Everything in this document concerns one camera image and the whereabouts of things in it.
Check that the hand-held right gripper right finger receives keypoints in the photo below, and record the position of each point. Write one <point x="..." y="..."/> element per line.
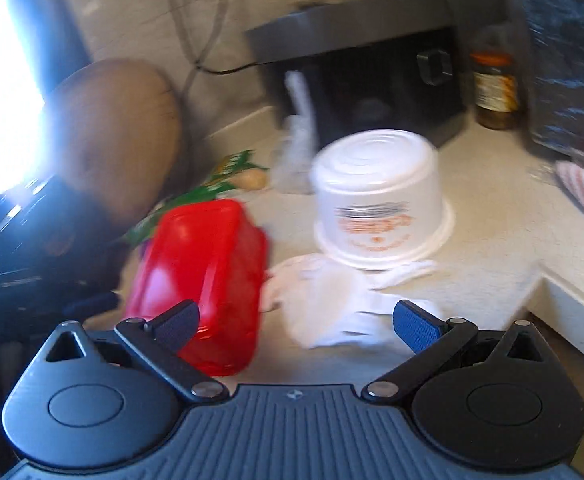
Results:
<point x="417" y="327"/>

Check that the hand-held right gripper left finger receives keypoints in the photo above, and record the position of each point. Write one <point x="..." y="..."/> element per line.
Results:
<point x="178" y="324"/>

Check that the red plastic bin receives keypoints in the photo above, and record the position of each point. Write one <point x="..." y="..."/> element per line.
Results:
<point x="202" y="285"/>

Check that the person's left forearm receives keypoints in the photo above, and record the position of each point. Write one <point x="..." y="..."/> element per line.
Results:
<point x="117" y="140"/>

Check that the ginger root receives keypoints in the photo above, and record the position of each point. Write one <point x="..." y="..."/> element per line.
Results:
<point x="249" y="179"/>

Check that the bright window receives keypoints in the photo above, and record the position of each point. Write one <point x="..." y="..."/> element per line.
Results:
<point x="2" y="75"/>

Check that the glass jar with orange lid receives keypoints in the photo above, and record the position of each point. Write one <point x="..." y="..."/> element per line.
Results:
<point x="496" y="92"/>

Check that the black rice cooker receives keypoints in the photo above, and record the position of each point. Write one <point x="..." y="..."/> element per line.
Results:
<point x="372" y="70"/>

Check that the black plastic-wrapped appliance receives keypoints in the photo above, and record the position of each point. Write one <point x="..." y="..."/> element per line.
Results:
<point x="567" y="50"/>

